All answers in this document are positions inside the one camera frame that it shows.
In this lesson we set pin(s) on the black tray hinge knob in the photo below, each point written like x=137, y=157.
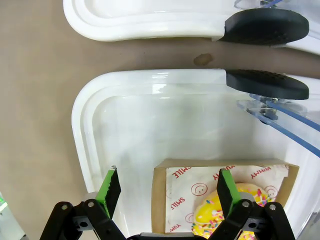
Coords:
x=265, y=83
x=265, y=25

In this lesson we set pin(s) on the white display tray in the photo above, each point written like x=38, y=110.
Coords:
x=125, y=20
x=150, y=125

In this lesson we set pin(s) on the green-padded right gripper right finger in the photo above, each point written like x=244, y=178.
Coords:
x=228, y=195

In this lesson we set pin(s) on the green-padded right gripper left finger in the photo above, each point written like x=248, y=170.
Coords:
x=105, y=200

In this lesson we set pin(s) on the brown cardboard donut box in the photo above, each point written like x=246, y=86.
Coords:
x=158, y=200

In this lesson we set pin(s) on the yellow sprinkled donut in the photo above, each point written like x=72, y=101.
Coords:
x=207, y=215

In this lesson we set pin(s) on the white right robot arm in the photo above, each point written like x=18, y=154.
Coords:
x=10, y=220

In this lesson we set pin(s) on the white printed paper liner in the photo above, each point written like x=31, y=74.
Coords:
x=185, y=180

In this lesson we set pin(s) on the clear acrylic bracket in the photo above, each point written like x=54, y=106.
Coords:
x=252, y=107

